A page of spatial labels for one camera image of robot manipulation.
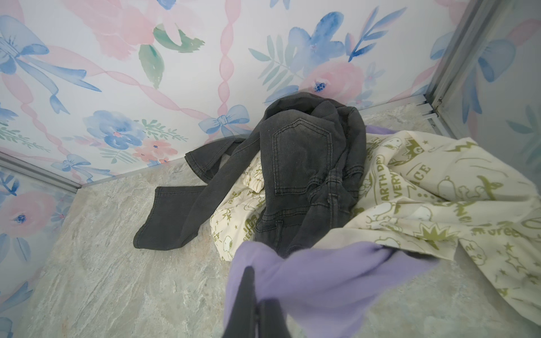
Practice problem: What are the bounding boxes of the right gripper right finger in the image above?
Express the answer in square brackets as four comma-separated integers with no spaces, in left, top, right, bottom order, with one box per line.
[258,299,291,338]

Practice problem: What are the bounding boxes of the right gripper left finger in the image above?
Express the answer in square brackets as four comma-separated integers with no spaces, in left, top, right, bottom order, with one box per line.
[223,266,257,338]

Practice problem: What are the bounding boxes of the purple cloth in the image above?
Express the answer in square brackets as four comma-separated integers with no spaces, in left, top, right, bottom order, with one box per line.
[223,242,439,337]

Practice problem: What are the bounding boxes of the cream green printed cloth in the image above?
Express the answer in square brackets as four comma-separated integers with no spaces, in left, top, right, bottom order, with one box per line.
[210,131,540,323]

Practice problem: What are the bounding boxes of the dark grey jeans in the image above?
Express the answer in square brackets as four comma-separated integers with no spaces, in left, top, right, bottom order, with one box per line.
[133,92,367,257]

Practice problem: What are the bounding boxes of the right corner aluminium post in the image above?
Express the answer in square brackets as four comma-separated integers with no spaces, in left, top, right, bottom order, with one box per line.
[425,0,512,111]

